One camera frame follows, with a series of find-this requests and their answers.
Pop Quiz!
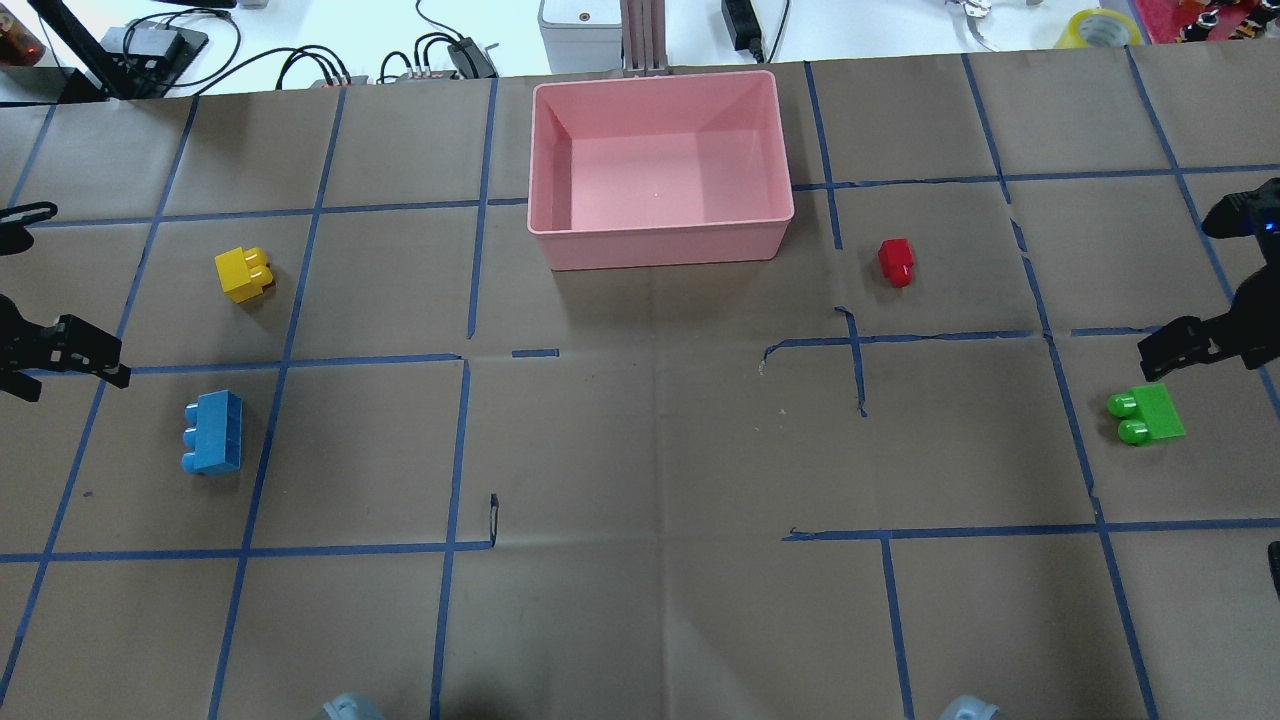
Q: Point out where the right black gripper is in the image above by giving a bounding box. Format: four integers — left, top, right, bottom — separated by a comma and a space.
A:
1137, 178, 1279, 382

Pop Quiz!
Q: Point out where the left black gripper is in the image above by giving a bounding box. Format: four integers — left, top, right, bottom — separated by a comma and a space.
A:
0, 295, 132, 404

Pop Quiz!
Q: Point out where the green toy block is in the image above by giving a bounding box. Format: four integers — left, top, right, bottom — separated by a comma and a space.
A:
1106, 383, 1187, 447

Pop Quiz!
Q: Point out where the blue toy block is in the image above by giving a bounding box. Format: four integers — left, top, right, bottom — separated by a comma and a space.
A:
180, 389, 243, 477

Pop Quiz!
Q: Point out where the pink plastic box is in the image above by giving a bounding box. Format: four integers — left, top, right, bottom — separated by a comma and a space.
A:
527, 70, 795, 272

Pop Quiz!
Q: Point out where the yellow toy block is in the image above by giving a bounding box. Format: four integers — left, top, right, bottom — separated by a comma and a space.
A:
214, 247, 275, 304

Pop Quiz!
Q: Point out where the brown paper table cover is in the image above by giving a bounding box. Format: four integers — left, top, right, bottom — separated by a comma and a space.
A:
3, 41, 1277, 719

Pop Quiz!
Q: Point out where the red parts tray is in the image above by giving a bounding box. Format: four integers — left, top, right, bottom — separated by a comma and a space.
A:
1140, 0, 1280, 45

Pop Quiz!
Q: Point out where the yellow tape roll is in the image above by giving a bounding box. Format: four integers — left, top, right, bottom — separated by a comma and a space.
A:
1053, 6, 1143, 49

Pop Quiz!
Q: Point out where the red toy block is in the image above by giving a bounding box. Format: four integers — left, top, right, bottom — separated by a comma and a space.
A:
877, 238, 915, 288

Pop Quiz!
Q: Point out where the black usb hub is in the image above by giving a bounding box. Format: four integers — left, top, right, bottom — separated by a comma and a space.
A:
448, 37, 498, 79

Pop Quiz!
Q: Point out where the black power adapter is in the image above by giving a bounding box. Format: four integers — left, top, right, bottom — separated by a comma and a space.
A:
719, 0, 763, 61

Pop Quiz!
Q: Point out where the white square device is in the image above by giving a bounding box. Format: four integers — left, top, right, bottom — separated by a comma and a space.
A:
538, 1, 623, 74

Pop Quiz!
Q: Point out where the black box with cables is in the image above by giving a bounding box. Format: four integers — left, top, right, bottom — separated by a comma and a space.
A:
101, 20, 209, 85

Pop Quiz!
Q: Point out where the aluminium frame post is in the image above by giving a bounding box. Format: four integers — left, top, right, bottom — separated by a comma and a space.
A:
620, 0, 669, 77

